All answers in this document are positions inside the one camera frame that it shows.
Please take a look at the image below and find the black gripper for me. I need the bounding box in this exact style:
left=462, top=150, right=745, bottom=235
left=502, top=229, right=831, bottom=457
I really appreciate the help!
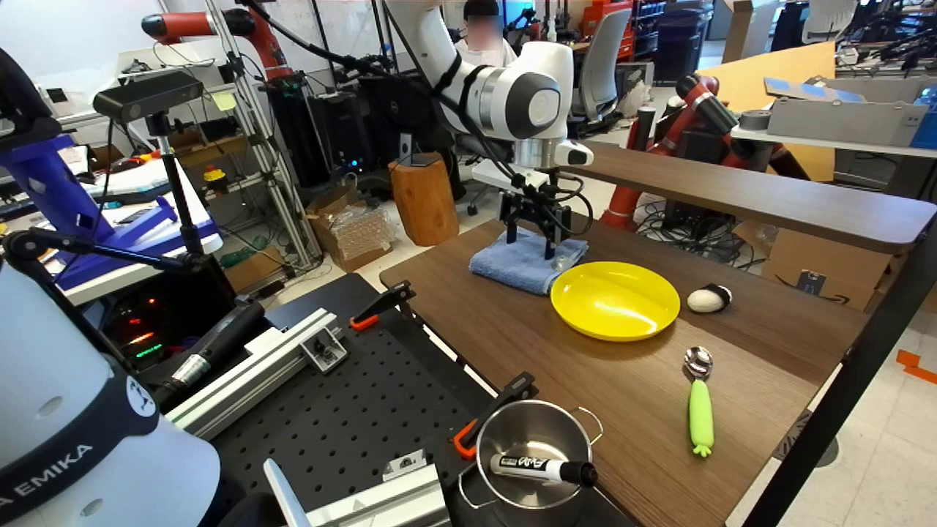
left=497, top=170, right=576, bottom=264

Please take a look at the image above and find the blue towel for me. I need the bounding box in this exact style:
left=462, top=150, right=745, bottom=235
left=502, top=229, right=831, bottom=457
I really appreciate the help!
left=465, top=225, right=592, bottom=299

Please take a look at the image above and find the white Franka Emika robot base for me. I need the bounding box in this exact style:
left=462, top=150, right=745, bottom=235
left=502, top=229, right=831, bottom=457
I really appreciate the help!
left=0, top=261, right=225, bottom=527

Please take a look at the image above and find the yellow plastic bowl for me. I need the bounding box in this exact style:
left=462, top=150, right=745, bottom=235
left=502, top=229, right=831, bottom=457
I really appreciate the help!
left=549, top=257, right=686, bottom=345

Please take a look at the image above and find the wooden stump block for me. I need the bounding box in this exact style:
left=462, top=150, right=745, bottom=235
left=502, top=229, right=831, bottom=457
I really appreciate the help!
left=386, top=150, right=462, bottom=248

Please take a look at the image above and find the orange and black clamp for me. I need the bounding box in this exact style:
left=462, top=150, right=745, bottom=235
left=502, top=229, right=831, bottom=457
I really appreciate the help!
left=448, top=368, right=543, bottom=465
left=345, top=280, right=418, bottom=337

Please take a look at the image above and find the cardboard box with flaps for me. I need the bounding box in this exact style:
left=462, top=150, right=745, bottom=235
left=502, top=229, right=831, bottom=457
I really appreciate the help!
left=304, top=188, right=395, bottom=274

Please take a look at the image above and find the white and black egg toy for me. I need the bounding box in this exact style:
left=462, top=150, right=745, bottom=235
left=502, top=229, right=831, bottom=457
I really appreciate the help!
left=682, top=280, right=734, bottom=320

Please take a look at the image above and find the grey office chair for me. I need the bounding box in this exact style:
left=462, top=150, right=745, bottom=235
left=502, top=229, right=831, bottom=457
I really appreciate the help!
left=572, top=5, right=638, bottom=135

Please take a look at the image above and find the seated person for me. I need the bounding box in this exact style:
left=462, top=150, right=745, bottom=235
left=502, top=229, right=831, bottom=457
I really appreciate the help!
left=453, top=0, right=521, bottom=74

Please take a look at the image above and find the black perforated breadboard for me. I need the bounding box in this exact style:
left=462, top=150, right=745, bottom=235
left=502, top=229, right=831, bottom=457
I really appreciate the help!
left=207, top=273, right=642, bottom=527

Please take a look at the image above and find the large tan cardboard panel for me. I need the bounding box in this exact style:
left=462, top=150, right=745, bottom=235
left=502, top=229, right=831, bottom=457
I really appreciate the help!
left=699, top=37, right=844, bottom=185

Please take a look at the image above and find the cardboard box under shelf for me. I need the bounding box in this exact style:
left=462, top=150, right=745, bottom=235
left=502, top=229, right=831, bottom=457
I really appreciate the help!
left=762, top=225, right=903, bottom=317

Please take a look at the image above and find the black cylindrical tool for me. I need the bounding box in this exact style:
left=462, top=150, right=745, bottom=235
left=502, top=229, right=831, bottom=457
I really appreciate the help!
left=152, top=299, right=269, bottom=405

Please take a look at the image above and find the blue and white machine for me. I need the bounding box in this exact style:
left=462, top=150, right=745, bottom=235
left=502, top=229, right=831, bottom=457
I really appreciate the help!
left=0, top=43, right=225, bottom=308

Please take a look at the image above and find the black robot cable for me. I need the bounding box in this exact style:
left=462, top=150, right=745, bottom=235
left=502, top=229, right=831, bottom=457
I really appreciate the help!
left=385, top=0, right=525, bottom=191

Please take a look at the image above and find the steel pot with handles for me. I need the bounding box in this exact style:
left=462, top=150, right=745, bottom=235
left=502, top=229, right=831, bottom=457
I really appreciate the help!
left=453, top=394, right=610, bottom=516

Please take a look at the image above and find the green handled metal spoon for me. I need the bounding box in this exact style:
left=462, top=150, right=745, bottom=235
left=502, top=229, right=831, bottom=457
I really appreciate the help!
left=680, top=343, right=721, bottom=462

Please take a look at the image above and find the metal wire shelf rack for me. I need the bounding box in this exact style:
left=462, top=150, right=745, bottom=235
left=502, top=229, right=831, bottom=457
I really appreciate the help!
left=199, top=0, right=327, bottom=279

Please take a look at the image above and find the short aluminium extrusion bracket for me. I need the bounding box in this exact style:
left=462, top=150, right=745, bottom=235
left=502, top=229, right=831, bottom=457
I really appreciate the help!
left=257, top=446, right=453, bottom=527

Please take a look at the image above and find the long aluminium rail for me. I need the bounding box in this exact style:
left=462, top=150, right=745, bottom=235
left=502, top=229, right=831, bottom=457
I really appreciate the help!
left=161, top=305, right=352, bottom=446

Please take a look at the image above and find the red robot arm with hose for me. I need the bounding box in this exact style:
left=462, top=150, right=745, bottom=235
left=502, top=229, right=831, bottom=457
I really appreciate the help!
left=139, top=0, right=303, bottom=88

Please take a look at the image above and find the black camera on stand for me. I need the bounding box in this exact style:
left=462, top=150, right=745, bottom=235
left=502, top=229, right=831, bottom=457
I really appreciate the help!
left=90, top=66, right=240, bottom=324

